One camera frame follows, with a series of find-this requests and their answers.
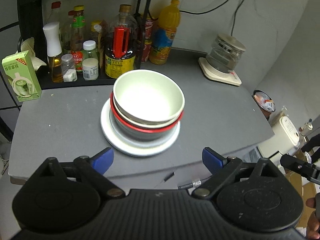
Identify white plate with blue print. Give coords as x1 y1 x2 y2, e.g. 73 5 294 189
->
100 100 181 157

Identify orange juice bottle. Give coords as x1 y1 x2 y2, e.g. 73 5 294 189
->
149 0 181 65

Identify white top oil dispenser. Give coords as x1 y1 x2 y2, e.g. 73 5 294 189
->
43 22 63 83

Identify green milk tea carton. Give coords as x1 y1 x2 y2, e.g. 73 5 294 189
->
2 50 42 102

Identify white rice cooker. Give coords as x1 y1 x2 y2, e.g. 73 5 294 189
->
258 116 299 158

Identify red label sauce bottle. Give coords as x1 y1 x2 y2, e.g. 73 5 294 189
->
71 5 86 73

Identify red rimmed bowl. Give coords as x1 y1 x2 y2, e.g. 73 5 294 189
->
110 92 180 141

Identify red cola can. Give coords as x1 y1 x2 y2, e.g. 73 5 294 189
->
141 14 154 62

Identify green glass jar white lid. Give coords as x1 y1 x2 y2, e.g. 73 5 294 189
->
82 40 98 60

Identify black metal spice rack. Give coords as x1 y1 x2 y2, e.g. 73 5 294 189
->
17 0 151 89

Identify cream white bowl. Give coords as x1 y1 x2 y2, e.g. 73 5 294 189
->
113 69 185 123

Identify person's right hand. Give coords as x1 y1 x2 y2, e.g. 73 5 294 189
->
306 198 319 239

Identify beige bowl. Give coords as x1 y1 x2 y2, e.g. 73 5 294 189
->
112 96 184 129

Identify small white plastic jar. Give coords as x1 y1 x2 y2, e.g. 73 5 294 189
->
82 58 99 81

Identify clear salt shaker jar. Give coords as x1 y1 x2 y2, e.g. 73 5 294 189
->
61 54 78 82

